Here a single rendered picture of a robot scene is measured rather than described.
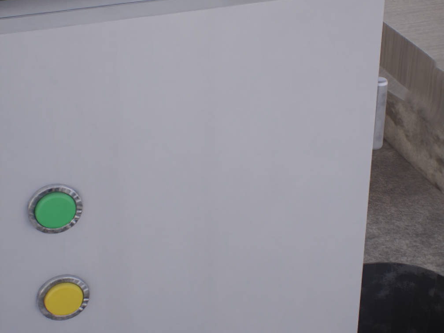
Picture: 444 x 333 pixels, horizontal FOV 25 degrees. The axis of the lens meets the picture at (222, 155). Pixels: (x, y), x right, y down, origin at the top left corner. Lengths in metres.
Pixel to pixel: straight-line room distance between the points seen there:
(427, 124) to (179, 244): 2.28
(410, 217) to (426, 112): 0.31
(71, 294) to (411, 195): 2.28
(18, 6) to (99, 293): 0.17
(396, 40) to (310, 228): 2.37
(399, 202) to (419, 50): 0.43
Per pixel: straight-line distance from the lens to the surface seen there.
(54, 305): 0.58
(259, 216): 0.59
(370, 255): 2.55
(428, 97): 2.84
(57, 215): 0.55
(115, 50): 0.52
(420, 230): 2.67
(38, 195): 0.54
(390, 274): 2.07
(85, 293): 0.58
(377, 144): 0.61
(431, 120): 2.82
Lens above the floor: 1.43
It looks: 29 degrees down
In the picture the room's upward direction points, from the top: straight up
